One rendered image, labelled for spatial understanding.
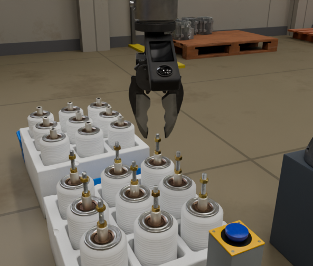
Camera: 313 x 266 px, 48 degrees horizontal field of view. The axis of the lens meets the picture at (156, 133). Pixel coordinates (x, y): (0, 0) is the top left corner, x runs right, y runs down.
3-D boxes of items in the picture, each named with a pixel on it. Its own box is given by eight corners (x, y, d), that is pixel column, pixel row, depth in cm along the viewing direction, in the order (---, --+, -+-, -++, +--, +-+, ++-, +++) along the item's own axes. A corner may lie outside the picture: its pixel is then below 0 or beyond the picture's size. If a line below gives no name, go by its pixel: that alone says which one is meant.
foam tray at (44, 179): (112, 149, 165) (111, 112, 157) (150, 189, 133) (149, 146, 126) (25, 168, 148) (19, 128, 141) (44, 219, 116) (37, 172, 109)
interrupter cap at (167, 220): (135, 214, 79) (135, 211, 78) (169, 210, 80) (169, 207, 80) (140, 236, 72) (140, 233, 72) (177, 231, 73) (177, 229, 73)
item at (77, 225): (65, 269, 87) (56, 209, 80) (93, 247, 94) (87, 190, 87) (93, 287, 82) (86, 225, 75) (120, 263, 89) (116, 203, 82)
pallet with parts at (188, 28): (239, 40, 447) (242, 14, 434) (280, 52, 379) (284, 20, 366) (155, 46, 411) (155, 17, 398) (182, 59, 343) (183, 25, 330)
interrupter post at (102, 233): (95, 237, 72) (93, 224, 70) (105, 233, 73) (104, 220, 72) (100, 244, 70) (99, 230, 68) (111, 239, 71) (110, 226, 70)
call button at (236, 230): (237, 228, 65) (238, 219, 64) (252, 241, 61) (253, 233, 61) (219, 235, 63) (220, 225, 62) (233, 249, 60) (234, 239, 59)
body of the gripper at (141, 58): (172, 81, 70) (173, 18, 65) (178, 94, 62) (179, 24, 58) (134, 82, 70) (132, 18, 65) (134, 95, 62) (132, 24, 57)
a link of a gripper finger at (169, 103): (178, 125, 72) (172, 82, 69) (181, 138, 67) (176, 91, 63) (163, 127, 72) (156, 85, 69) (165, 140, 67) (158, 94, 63)
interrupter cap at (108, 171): (132, 165, 99) (131, 163, 99) (132, 179, 92) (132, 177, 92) (104, 166, 99) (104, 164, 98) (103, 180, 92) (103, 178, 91)
